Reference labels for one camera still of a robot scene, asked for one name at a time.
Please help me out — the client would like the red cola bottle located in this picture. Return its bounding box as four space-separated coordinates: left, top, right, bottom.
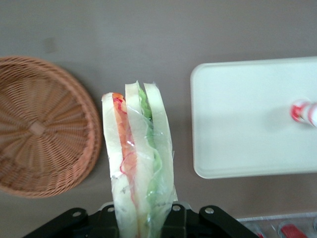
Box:
277 222 308 238

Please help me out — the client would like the plastic sandwich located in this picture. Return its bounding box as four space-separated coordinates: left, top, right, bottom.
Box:
101 79 179 238

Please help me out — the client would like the cream plastic tray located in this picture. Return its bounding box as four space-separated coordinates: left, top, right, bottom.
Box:
190 56 317 180

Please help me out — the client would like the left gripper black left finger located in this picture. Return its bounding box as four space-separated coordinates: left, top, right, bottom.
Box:
22 201 120 238

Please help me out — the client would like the brown table cover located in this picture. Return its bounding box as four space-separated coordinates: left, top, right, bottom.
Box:
0 0 317 238

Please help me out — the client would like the round shallow wicker basket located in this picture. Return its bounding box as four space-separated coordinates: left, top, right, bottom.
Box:
0 56 103 199

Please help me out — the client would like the clear acrylic bottle rack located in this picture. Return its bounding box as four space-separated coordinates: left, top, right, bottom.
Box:
236 213 317 238

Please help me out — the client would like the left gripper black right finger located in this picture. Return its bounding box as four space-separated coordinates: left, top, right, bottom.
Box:
162 201 259 238

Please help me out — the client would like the red white yogurt cup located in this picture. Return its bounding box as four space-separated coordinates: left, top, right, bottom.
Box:
289 98 317 127

